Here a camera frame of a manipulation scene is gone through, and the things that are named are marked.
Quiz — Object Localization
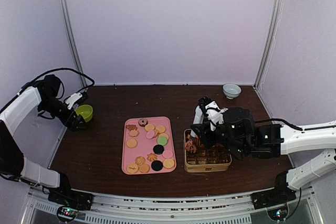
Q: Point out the beige round biscuit corner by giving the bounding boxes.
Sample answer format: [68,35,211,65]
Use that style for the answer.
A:
[163,158,175,169]

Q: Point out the right aluminium frame post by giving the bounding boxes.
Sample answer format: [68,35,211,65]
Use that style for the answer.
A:
[254,0,283,91]

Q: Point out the beige round biscuit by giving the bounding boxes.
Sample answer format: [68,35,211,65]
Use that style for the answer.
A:
[126,138,138,148]
[159,133,170,139]
[145,124,155,132]
[155,125,166,133]

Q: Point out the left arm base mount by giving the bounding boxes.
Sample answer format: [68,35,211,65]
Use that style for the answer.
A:
[48,190,94,223]

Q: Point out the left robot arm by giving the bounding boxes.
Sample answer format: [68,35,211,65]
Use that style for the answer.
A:
[1,74,88,205]

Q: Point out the plain round cookie bottom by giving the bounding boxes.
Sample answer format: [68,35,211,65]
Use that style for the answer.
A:
[139,164,150,173]

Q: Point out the swirl cookie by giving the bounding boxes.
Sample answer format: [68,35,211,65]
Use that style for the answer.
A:
[135,156,146,166]

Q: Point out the pink sandwich cookie lower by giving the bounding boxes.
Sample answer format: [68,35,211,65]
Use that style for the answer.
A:
[162,150,174,158]

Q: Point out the green plastic bowl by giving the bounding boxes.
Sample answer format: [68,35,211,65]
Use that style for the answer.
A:
[75,104,93,123]

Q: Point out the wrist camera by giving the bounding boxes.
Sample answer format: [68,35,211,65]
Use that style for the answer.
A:
[198,97,227,131]
[64,91,88,110]

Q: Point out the pale ceramic bowl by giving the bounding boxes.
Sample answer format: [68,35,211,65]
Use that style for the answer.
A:
[223,83,242,99]

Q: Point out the beige round biscuit left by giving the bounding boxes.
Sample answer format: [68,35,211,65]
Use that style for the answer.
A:
[126,138,138,148]

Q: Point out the aluminium frame post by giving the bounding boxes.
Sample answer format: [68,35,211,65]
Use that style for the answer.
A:
[254,0,283,91]
[60,0,83,73]

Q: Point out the black sandwich cookie upper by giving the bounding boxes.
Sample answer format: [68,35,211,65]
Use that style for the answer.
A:
[153,144,164,155]

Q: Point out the pink sandwich cookie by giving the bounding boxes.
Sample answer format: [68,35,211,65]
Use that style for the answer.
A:
[146,130,156,139]
[162,150,174,158]

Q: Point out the pink plastic tray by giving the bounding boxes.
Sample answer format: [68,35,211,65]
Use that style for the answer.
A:
[121,116,177,175]

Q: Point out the black sandwich cookie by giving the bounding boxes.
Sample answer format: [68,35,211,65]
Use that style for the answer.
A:
[153,144,164,155]
[151,160,163,172]

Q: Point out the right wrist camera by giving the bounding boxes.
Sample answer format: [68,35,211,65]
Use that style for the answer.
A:
[198,97,227,131]

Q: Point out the black sandwich cookie lower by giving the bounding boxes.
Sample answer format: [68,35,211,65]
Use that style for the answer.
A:
[151,160,163,172]

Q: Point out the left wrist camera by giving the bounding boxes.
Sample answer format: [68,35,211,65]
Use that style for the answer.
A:
[64,91,88,110]

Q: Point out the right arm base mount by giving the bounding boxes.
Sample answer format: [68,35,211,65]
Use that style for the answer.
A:
[251,188,301,222]

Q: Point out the gold cookie tin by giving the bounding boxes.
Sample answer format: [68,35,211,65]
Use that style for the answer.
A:
[184,129,232,173]

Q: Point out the metal serving tongs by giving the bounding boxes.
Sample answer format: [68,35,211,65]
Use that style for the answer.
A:
[185,105,204,154]

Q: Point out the beige round biscuit top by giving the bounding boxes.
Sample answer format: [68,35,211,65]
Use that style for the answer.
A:
[145,124,155,132]

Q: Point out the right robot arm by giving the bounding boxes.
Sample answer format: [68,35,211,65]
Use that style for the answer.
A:
[191,105,335,204]

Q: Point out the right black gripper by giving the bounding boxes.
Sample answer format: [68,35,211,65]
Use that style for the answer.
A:
[190,119,248,156]

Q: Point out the star butter cookie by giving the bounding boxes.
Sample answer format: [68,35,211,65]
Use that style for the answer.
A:
[147,153,158,162]

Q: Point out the chocolate sprinkle donut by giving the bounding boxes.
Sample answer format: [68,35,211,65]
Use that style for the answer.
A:
[138,118,148,127]

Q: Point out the pink sandwich cookie upper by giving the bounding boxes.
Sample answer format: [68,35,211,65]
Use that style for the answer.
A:
[146,130,156,139]

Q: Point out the biscuit with pink stick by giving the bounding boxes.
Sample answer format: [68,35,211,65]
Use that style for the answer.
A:
[126,163,139,174]

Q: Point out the green sandwich cookie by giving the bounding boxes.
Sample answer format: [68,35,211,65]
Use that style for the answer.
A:
[157,136,168,146]

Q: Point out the left aluminium frame post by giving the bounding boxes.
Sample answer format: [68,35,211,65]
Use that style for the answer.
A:
[60,0,83,73]

